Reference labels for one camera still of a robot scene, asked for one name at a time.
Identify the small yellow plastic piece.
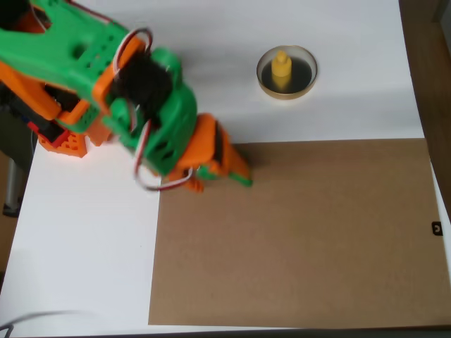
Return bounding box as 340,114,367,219
271,50,293,80

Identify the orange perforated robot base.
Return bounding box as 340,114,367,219
37,121,113,160

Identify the round gold-rimmed black dish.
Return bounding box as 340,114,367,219
256,44,317,101

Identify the brown rectangular board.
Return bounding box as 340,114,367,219
147,138,451,330

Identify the red white black servo cable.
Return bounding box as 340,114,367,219
112,27,197,193

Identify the grey metal post black foot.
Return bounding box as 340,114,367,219
2,158,25,218

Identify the thin grey cable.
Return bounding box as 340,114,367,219
0,309,89,338

